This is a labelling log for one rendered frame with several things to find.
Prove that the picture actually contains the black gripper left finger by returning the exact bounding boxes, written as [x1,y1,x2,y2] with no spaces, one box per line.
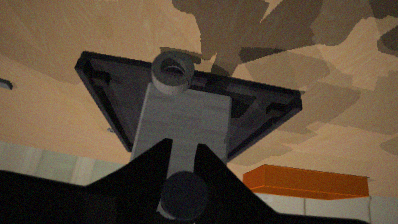
[0,138,173,224]

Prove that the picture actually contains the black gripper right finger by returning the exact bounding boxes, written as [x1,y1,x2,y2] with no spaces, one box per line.
[193,143,370,224]

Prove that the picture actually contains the grey flat bar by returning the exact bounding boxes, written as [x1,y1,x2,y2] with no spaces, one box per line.
[0,79,12,90]

